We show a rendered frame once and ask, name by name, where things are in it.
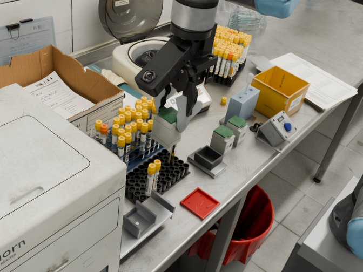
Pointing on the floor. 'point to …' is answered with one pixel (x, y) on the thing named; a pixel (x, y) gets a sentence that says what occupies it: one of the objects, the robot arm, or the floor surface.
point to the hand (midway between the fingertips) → (168, 121)
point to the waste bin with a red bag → (194, 256)
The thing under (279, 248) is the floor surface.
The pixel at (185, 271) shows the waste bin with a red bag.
